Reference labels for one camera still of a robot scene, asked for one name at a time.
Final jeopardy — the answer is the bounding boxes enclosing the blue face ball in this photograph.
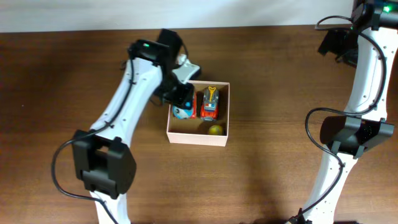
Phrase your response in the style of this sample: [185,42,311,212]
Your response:
[172,102,192,119]

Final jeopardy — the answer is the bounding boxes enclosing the red toy truck blue tracks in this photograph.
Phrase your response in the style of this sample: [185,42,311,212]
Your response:
[190,92,197,119]

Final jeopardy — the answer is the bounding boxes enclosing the red toy truck yellow ladder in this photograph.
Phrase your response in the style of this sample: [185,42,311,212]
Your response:
[200,86,219,121]

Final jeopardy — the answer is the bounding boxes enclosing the white cardboard box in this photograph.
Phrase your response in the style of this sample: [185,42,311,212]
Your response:
[166,80,230,147]

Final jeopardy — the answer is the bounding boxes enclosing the yellow face ball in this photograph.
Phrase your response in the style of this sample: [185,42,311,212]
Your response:
[208,125,224,136]

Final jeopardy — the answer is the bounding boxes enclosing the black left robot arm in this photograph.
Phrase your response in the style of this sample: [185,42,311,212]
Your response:
[72,29,200,223]

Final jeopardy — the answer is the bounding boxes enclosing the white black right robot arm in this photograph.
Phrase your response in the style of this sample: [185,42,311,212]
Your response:
[288,0,397,223]

